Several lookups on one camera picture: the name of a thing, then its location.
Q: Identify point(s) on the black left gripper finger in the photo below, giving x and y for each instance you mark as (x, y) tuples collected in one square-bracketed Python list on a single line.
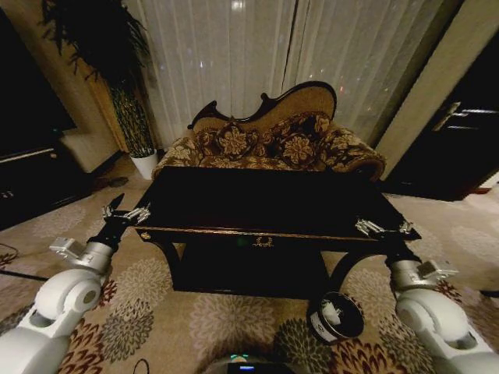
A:
[(113, 205), (139, 213)]

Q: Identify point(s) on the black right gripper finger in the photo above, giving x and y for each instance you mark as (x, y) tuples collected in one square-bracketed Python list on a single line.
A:
[(407, 227), (367, 226)]

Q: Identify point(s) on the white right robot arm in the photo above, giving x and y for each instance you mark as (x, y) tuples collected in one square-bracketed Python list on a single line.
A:
[(440, 311)]

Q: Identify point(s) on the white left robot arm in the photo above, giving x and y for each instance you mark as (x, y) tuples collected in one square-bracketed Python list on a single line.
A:
[(58, 304)]

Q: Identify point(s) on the black round trash bin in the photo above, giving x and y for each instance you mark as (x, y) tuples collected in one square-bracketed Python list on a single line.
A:
[(336, 318)]

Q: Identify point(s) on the dark slippers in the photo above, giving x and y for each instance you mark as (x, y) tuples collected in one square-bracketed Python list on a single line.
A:
[(111, 181)]

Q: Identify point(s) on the white plant pot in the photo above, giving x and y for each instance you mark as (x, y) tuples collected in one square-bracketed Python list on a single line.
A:
[(143, 166)]

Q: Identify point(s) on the dark television cabinet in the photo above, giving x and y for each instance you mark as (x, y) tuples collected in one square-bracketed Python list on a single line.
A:
[(35, 183)]

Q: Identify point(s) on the white crumpled paper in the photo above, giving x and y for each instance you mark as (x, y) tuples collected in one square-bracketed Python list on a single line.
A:
[(331, 312)]

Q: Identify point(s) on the dark door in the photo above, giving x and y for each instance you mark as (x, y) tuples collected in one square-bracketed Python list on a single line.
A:
[(452, 136)]

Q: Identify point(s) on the round floral cushion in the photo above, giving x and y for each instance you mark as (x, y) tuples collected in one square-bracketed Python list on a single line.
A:
[(298, 149)]

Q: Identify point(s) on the dark wooden coffee table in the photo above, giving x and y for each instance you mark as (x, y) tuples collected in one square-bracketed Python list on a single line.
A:
[(257, 210)]

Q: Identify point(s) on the square floral cushion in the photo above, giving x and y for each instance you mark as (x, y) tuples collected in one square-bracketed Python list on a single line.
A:
[(234, 139)]

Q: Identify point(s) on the floral patterned sofa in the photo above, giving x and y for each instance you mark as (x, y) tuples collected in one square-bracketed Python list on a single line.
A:
[(273, 136)]

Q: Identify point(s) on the black television screen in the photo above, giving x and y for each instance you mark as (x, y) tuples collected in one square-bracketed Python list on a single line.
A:
[(27, 89)]

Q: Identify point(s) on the tall green potted plant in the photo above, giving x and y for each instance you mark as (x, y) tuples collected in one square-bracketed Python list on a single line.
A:
[(109, 50)]

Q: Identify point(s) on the white sheer curtain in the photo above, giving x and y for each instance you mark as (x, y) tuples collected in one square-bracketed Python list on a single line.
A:
[(273, 58)]

